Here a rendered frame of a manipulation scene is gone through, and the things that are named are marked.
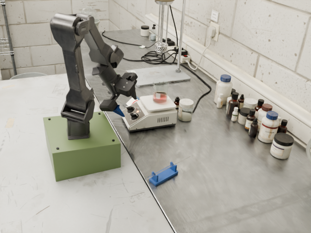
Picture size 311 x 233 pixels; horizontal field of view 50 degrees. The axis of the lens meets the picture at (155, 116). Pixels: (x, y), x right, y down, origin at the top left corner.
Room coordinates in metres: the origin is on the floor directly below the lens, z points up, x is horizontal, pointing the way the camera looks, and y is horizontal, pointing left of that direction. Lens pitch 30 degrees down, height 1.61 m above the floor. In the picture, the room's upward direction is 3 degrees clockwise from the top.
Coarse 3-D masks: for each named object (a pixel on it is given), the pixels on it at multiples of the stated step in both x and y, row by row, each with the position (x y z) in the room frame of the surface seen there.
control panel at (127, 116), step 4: (132, 104) 1.21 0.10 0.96; (136, 104) 1.20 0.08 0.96; (136, 108) 1.17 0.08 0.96; (140, 108) 1.17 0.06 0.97; (124, 112) 1.18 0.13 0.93; (132, 112) 1.16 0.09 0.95; (136, 112) 1.15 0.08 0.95; (140, 112) 1.14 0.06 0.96; (124, 116) 1.15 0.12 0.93; (128, 116) 1.14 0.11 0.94; (140, 116) 1.11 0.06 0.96; (128, 120) 1.12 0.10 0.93; (132, 120) 1.11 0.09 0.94; (136, 120) 1.10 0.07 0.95
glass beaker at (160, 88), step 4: (156, 80) 1.22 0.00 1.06; (160, 80) 1.23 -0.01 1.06; (164, 80) 1.22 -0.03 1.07; (156, 84) 1.22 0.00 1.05; (160, 84) 1.23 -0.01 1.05; (164, 84) 1.22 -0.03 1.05; (156, 88) 1.17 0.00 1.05; (160, 88) 1.17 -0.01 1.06; (164, 88) 1.17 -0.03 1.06; (156, 92) 1.17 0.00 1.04; (160, 92) 1.17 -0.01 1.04; (164, 92) 1.17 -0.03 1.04; (152, 96) 1.19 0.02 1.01; (156, 96) 1.17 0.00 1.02; (160, 96) 1.17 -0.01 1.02; (164, 96) 1.17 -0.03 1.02; (152, 100) 1.19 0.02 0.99; (156, 100) 1.17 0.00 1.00; (160, 100) 1.17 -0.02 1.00; (164, 100) 1.17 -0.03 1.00
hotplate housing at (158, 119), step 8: (144, 112) 1.13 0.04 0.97; (152, 112) 1.13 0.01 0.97; (160, 112) 1.13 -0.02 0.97; (168, 112) 1.14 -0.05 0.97; (176, 112) 1.15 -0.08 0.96; (144, 120) 1.10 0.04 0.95; (152, 120) 1.11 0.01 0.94; (160, 120) 1.13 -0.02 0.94; (168, 120) 1.14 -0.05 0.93; (176, 120) 1.16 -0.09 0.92; (128, 128) 1.09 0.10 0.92; (136, 128) 1.09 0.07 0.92; (144, 128) 1.11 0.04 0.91; (152, 128) 1.12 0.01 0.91
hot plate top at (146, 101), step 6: (144, 96) 1.23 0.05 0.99; (150, 96) 1.23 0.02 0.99; (144, 102) 1.18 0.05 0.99; (150, 102) 1.18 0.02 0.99; (168, 102) 1.19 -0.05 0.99; (150, 108) 1.13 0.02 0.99; (156, 108) 1.13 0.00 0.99; (162, 108) 1.14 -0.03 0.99; (168, 108) 1.14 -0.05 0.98; (174, 108) 1.15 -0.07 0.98
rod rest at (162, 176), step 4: (168, 168) 0.87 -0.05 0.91; (172, 168) 0.86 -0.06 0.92; (176, 168) 0.85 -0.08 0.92; (152, 172) 0.81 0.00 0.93; (160, 172) 0.85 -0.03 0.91; (164, 172) 0.85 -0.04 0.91; (168, 172) 0.85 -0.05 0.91; (172, 172) 0.85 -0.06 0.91; (176, 172) 0.85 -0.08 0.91; (156, 176) 0.80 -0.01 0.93; (160, 176) 0.83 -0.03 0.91; (164, 176) 0.83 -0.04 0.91; (168, 176) 0.83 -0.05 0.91; (172, 176) 0.84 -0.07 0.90; (152, 180) 0.80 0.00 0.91; (156, 180) 0.80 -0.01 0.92; (160, 180) 0.81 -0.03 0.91; (164, 180) 0.81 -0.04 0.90; (156, 184) 0.79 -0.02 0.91
